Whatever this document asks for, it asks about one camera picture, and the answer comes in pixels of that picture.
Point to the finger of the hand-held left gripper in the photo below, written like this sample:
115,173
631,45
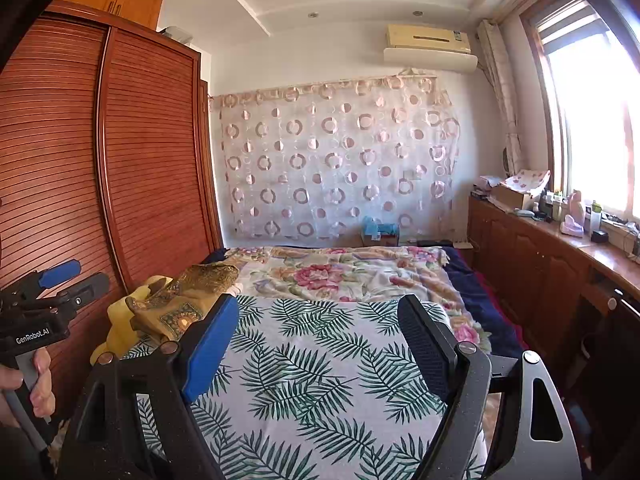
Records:
87,287
60,272

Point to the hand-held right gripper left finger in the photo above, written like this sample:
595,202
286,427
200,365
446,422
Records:
207,345

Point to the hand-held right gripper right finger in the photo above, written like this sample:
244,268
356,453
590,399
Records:
425,345

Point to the golden patterned garment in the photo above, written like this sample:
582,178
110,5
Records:
170,310

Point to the person's left hand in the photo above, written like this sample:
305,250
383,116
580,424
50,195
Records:
42,385

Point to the yellow plush toy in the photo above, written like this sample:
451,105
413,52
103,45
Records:
117,332

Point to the navy blanket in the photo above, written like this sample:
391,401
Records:
480,295

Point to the leaf print bed sheet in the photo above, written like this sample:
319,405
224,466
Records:
310,385

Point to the floral blanket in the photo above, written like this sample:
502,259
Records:
325,275

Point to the blue tissue pack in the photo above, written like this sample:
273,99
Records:
372,230

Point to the wooden low cabinet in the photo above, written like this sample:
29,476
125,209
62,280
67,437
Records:
530,270

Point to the wooden slatted wardrobe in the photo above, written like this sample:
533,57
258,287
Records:
150,150

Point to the cardboard box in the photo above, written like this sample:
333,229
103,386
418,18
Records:
512,199

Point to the pink dotted cloth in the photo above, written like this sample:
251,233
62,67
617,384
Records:
527,180

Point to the pink figurine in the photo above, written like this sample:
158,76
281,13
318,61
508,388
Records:
572,215

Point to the dark oval object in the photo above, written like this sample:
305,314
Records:
506,161

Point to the small black box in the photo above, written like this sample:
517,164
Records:
600,236

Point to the circle patterned sheer curtain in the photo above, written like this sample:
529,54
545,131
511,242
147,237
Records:
325,160

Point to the white bottle with green cap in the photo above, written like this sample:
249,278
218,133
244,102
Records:
596,217

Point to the pale window curtain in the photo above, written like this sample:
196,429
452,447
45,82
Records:
502,100

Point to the white box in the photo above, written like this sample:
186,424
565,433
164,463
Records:
179,34

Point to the window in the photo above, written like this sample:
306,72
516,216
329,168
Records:
590,125

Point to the wall air conditioner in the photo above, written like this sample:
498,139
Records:
430,40

